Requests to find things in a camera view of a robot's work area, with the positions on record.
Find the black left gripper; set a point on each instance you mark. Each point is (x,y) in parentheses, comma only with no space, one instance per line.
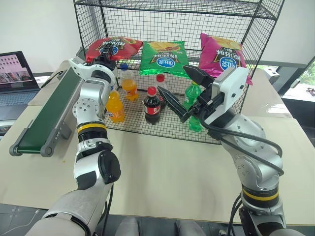
(105,62)

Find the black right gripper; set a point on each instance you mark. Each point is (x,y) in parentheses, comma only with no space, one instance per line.
(209,98)

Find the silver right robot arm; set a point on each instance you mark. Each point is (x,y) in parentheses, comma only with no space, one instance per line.
(248,142)

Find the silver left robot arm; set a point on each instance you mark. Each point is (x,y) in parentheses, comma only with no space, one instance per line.
(91,98)

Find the green conveyor belt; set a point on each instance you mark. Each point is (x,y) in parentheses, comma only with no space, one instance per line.
(49,113)

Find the green soda bottle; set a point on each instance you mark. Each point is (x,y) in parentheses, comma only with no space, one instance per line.
(195,124)
(190,97)

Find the red chips bag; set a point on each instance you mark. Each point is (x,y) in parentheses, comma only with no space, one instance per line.
(123,46)

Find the cola bottle red cap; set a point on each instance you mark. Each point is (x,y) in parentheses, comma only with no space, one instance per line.
(161,78)
(152,108)

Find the green chips bag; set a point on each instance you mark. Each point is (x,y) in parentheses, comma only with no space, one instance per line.
(162,59)

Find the orange soda bottle blue cap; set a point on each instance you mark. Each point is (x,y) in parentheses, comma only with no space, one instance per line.
(129,88)

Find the pink chips bag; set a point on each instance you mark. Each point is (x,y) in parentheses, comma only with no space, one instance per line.
(221,54)

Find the white grey box device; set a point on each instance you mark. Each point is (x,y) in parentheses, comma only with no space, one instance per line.
(272,73)

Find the grey laptop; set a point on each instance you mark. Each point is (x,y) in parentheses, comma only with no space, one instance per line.
(14,73)

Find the grey rounded shape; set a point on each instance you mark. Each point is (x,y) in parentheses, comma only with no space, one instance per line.
(189,228)

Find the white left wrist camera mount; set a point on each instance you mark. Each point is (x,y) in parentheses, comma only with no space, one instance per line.
(81,68)

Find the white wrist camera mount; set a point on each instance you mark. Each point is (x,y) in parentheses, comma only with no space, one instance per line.
(81,68)
(233,83)

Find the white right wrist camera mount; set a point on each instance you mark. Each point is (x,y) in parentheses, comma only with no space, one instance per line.
(233,83)

